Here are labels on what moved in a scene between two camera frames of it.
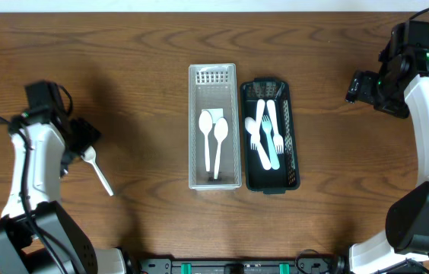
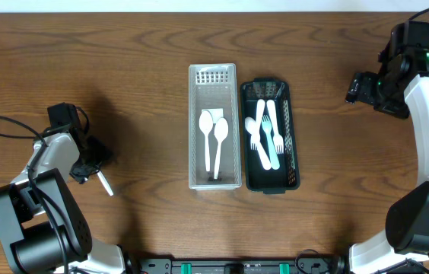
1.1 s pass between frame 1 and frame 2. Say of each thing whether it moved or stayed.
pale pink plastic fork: stayed
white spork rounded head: stayed
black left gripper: moved
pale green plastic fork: stayed
